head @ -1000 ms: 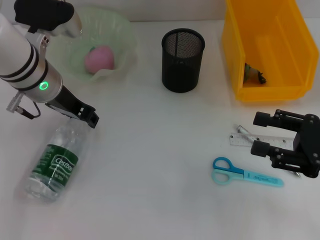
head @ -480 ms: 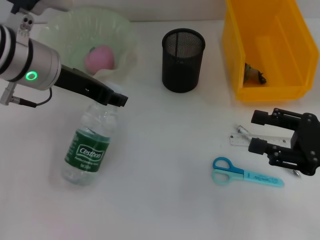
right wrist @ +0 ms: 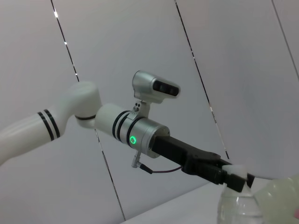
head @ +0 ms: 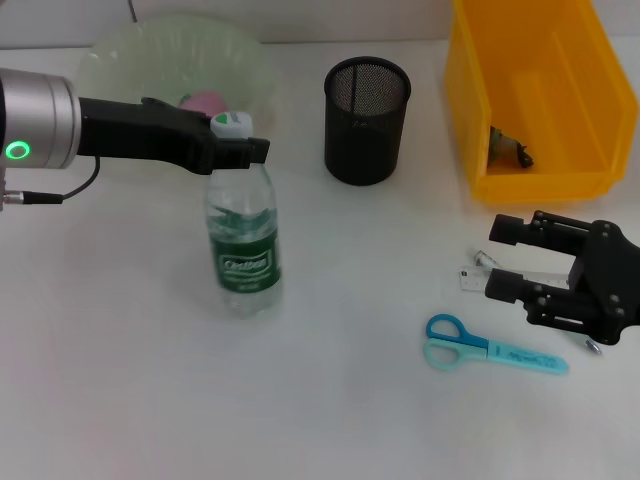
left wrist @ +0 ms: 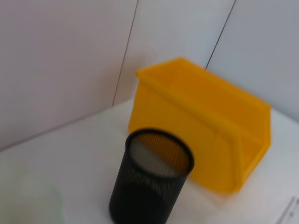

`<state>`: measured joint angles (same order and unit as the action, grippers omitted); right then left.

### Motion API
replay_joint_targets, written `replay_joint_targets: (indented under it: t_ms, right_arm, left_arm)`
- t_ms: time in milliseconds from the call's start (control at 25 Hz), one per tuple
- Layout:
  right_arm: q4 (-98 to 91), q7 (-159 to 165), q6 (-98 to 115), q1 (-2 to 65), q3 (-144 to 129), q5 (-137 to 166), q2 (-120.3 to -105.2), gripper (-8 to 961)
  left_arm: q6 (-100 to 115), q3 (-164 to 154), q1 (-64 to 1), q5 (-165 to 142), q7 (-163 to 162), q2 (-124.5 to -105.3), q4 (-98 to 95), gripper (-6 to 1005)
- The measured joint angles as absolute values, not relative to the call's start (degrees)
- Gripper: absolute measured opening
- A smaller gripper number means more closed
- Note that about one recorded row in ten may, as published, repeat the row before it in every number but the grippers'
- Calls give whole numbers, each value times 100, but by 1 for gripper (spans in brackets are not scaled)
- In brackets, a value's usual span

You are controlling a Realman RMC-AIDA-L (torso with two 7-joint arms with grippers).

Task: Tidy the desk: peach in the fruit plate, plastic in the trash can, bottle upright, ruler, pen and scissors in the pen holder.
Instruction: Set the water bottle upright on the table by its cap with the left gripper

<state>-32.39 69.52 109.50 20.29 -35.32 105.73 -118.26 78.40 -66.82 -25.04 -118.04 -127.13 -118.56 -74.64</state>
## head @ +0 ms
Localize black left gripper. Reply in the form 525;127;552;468
77;97;271;176

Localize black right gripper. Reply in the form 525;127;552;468
483;210;640;346

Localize pink peach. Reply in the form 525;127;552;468
179;89;229;119

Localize clear plastic ruler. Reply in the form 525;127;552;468
458;267;572;296

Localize blue plastic scissors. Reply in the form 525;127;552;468
423;313;570;375

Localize green label water bottle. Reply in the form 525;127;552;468
204;112;284;321

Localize white grey ballpoint pen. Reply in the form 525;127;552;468
468;248;604;356

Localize translucent green fruit bowl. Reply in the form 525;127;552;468
79;14;281;169

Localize black mesh pen holder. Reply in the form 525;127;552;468
323;55;412;187

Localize yellow plastic storage bin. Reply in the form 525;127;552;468
442;0;640;206

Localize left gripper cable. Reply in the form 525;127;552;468
4;157;102;206

